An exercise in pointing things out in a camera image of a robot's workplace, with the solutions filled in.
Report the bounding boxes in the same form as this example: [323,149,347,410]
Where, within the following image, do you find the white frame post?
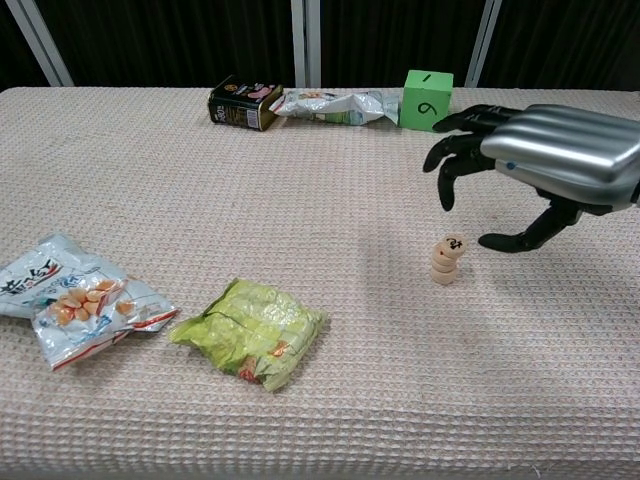
[4,0,75,88]
[291,0,322,89]
[464,0,503,89]

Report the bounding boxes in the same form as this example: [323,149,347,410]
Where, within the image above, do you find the dark green pleated curtain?
[0,0,640,94]

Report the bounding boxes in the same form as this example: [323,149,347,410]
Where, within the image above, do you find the yellow green snack bag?
[168,277,330,393]

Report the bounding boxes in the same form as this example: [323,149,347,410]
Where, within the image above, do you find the wooden chess piece black mark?
[442,233,469,256]

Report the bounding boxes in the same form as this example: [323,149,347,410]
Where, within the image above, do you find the white blue snack bag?
[0,232,180,372]

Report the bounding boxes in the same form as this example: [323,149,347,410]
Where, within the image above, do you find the green numbered foam cube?
[398,69,455,134]

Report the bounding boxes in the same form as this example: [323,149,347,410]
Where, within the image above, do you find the silver crumpled snack bag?
[274,88,403,128]

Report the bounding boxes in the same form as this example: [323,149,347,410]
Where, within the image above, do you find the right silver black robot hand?
[422,103,640,254]

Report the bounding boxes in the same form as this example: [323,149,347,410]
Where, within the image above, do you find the black food tin can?
[208,74,284,132]

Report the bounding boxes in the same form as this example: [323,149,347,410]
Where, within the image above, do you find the beige waffle tablecloth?
[0,85,640,480]

